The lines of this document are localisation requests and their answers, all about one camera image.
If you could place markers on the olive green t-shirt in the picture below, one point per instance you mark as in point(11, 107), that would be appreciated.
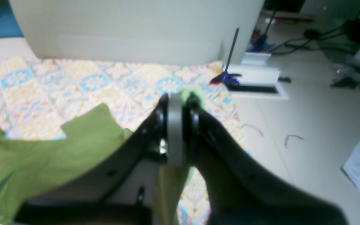
point(29, 168)

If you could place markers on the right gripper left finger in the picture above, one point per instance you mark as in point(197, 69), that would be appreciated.
point(118, 191)

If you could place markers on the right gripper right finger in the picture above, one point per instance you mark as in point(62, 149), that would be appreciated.
point(240, 190)

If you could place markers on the white floor vent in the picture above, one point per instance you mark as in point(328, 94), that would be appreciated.
point(257, 79)

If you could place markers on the patterned tile tablecloth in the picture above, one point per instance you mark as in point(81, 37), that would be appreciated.
point(37, 96)

